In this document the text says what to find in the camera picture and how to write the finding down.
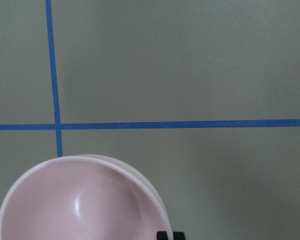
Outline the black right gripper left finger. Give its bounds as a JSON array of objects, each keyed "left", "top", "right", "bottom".
[{"left": 156, "top": 231, "right": 168, "bottom": 240}]

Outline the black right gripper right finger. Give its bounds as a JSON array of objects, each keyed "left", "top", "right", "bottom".
[{"left": 173, "top": 231, "right": 186, "bottom": 240}]

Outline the pink bowl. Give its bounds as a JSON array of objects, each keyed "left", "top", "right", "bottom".
[{"left": 0, "top": 154, "right": 173, "bottom": 240}]

